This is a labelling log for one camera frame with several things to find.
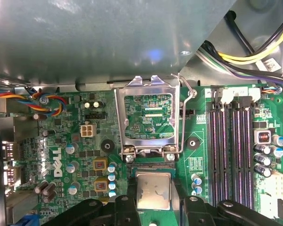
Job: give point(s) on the black open PC case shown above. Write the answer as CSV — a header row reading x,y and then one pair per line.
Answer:
x,y
214,30

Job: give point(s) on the blue VGA port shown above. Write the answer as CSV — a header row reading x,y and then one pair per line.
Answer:
x,y
28,220

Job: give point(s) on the white four-pin power socket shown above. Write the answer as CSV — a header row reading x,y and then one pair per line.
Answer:
x,y
87,131

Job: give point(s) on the CPU with silver top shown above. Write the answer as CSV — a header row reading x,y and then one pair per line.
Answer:
x,y
153,190

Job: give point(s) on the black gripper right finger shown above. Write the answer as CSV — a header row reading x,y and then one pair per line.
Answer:
x,y
198,212

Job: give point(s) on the metal socket cover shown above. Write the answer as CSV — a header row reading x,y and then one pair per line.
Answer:
x,y
143,142

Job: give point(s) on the green motherboard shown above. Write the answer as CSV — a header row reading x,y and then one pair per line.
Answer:
x,y
103,134

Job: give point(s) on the grey power supply unit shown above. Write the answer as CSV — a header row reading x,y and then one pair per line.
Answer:
x,y
85,42

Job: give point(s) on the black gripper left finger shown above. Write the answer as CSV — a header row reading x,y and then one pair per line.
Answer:
x,y
127,212

